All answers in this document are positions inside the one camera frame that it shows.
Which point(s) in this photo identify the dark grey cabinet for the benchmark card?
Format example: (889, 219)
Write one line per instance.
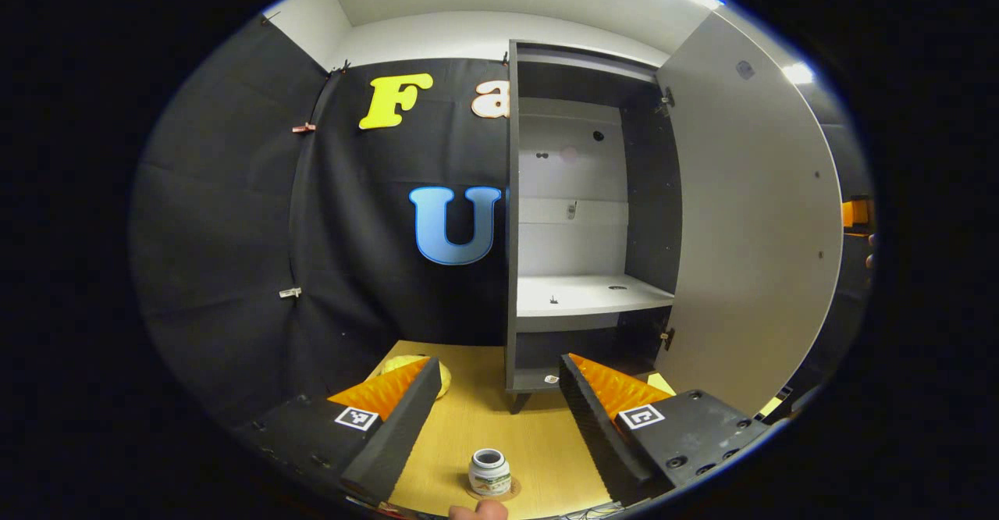
(652, 192)

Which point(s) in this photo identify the yellow round object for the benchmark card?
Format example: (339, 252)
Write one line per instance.
(398, 364)

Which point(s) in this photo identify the small ceiling light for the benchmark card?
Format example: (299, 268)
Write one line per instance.
(798, 73)

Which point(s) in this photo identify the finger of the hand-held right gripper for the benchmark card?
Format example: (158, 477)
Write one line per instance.
(856, 214)

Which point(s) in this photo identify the copper clip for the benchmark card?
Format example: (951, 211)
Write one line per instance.
(303, 127)

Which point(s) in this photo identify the white clip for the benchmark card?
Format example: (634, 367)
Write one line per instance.
(290, 292)

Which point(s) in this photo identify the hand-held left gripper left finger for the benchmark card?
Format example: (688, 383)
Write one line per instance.
(402, 434)

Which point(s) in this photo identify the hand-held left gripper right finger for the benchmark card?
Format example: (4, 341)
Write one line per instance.
(601, 434)

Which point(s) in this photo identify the white bottle green label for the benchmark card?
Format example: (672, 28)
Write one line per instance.
(489, 479)

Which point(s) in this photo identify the metal door hinge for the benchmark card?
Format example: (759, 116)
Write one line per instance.
(667, 102)
(666, 338)

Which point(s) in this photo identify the round brown coaster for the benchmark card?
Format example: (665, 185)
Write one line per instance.
(516, 490)

